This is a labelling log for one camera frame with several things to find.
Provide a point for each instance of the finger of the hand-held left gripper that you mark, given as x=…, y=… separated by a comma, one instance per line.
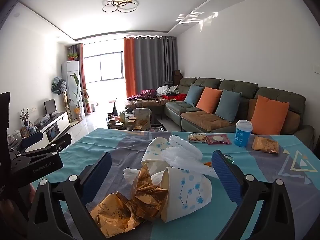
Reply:
x=31, y=141
x=60, y=146

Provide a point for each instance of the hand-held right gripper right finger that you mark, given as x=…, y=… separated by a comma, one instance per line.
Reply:
x=225, y=172

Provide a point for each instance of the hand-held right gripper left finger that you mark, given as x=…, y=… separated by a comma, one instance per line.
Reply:
x=97, y=177

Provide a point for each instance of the green candy wrapper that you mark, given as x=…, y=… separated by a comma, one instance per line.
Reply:
x=228, y=159

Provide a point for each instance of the small orange peel piece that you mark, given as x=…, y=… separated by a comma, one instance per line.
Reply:
x=208, y=164

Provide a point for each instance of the white tissue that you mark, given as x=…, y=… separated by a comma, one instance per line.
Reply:
x=131, y=173

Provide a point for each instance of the gold snack wrapper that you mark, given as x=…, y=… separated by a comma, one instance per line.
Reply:
x=112, y=212

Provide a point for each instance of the white blue-dotted paper cup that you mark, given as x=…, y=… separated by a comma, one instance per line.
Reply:
x=155, y=150
x=190, y=195

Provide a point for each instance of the white foam fruit net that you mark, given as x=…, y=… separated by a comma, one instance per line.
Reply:
x=180, y=155

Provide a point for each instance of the gold foil wrapper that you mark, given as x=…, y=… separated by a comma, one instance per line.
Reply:
x=150, y=195

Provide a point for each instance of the blue and white porcelain jar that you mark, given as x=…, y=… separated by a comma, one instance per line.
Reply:
x=33, y=130

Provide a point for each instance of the white and black TV cabinet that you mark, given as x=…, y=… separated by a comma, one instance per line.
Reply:
x=57, y=122

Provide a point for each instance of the plant sprig in vase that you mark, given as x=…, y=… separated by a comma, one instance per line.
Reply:
x=25, y=116

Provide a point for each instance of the purple snack packet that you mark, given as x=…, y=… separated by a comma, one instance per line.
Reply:
x=218, y=139

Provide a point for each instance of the teal and grey tablecloth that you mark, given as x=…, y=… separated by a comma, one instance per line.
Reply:
x=262, y=175

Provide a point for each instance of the black monitor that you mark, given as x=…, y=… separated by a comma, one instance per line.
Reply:
x=50, y=106

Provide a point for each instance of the blue cup with white lid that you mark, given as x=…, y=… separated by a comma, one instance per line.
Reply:
x=243, y=136

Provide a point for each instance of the clear cracker packet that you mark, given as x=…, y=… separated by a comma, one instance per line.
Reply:
x=197, y=138

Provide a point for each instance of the sealed gold snack packet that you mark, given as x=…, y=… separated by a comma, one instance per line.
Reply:
x=265, y=145

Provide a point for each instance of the tall leafy floor plant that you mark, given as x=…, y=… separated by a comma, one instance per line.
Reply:
x=80, y=97

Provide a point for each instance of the brown seat cushion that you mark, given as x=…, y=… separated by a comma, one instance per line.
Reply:
x=205, y=120

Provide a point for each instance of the glass coffee table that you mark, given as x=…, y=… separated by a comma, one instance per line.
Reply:
x=120, y=123

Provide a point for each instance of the floor fan with patterned cover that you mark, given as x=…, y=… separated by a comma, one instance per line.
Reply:
x=58, y=85

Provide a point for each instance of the dark wine bottle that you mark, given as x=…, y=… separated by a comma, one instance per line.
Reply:
x=115, y=110

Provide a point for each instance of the large blue cushion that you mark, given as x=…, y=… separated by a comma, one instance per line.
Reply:
x=228, y=106

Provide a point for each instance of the white standing air conditioner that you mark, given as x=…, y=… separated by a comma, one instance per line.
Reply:
x=70, y=80

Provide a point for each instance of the narrow grey and orange curtain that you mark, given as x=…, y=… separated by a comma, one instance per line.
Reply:
x=81, y=80

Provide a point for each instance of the large orange cushion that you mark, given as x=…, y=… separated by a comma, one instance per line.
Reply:
x=270, y=115

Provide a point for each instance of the small orange cushion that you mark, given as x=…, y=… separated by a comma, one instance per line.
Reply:
x=208, y=100

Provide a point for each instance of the brown paper snack bag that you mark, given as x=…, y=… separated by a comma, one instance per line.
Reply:
x=143, y=118

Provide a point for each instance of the small blue cushion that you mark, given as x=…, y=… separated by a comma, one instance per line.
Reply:
x=193, y=95

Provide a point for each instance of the red cloth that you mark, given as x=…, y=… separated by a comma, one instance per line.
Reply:
x=178, y=97

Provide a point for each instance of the small potted plant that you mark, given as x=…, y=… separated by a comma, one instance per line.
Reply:
x=72, y=56

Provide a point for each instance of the window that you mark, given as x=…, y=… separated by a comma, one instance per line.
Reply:
x=110, y=67

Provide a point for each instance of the green sectional sofa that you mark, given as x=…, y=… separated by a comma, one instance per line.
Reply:
x=275, y=92

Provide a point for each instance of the maroon clothes pile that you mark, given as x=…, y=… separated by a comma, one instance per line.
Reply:
x=143, y=94

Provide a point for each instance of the white clothes pile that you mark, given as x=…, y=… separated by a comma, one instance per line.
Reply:
x=166, y=90

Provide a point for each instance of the brown cardboard box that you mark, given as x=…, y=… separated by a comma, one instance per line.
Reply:
x=178, y=76

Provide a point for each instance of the wide orange and grey curtain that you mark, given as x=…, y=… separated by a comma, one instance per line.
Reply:
x=150, y=65

